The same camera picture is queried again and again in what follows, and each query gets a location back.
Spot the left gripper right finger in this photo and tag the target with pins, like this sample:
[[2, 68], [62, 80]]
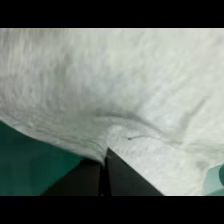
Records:
[[128, 180]]

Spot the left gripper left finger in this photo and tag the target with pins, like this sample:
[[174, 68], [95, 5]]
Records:
[[81, 181]]

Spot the white garment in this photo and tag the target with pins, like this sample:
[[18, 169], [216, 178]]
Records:
[[113, 83]]

